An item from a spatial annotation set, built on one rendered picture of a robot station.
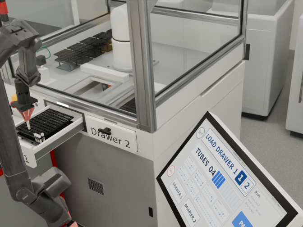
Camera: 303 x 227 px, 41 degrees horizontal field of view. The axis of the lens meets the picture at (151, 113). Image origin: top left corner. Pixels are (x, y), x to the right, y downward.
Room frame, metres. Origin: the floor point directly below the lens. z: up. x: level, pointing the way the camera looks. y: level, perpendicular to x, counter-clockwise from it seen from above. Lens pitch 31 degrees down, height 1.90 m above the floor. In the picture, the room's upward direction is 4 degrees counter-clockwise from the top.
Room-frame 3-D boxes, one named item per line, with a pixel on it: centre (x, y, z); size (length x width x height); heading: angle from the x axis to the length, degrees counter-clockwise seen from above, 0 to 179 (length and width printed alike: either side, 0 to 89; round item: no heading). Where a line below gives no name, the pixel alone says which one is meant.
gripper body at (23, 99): (1.60, 0.56, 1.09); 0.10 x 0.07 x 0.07; 141
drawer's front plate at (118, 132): (1.59, 0.20, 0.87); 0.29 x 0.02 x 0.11; 53
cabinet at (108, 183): (2.14, 0.12, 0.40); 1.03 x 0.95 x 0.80; 53
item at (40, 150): (1.69, 0.51, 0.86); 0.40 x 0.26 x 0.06; 143
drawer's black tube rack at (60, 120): (1.69, 0.52, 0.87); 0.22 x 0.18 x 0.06; 143
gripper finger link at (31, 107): (1.59, 0.57, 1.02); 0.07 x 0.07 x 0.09; 51
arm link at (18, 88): (1.60, 0.55, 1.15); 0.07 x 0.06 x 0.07; 156
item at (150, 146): (2.14, 0.12, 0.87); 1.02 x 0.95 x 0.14; 53
